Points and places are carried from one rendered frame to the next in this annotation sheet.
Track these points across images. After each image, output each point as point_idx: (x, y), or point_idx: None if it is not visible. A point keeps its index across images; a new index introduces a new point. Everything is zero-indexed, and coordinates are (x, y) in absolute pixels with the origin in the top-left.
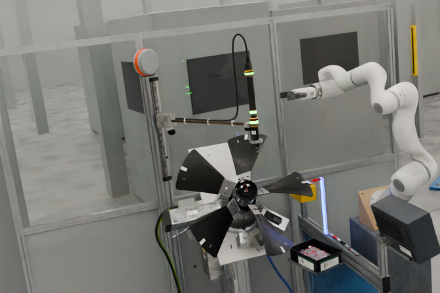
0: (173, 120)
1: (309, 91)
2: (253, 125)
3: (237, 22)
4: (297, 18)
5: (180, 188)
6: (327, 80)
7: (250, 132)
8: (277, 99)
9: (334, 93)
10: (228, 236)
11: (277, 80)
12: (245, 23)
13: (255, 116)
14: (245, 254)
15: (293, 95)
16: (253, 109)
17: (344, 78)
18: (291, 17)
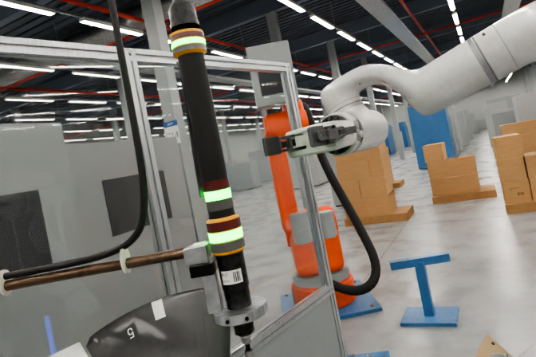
0: None
1: (346, 125)
2: (230, 246)
3: (53, 44)
4: (174, 60)
5: None
6: (358, 103)
7: (216, 280)
8: (157, 217)
9: (377, 138)
10: None
11: (153, 176)
12: (72, 50)
13: (231, 208)
14: None
15: (323, 131)
16: (222, 182)
17: (449, 68)
18: (163, 56)
